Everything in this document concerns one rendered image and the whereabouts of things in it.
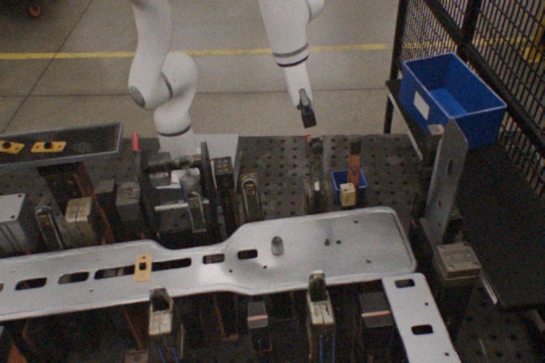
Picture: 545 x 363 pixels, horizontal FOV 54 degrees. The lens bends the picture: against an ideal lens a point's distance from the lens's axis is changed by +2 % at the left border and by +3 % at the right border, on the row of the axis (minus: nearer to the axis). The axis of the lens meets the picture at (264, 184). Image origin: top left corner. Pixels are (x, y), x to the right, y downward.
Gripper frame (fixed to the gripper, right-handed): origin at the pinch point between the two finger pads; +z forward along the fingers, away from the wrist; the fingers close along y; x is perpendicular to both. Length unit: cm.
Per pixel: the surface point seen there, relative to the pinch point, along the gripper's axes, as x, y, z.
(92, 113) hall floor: -128, -215, 81
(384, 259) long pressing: 8.4, 24.5, 31.2
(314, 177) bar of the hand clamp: -2.2, 3.8, 16.7
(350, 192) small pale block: 5.8, 7.2, 22.3
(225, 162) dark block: -24.0, -4.6, 10.1
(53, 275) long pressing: -71, 14, 16
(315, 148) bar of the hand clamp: -0.4, 7.1, 5.8
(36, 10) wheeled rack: -184, -370, 46
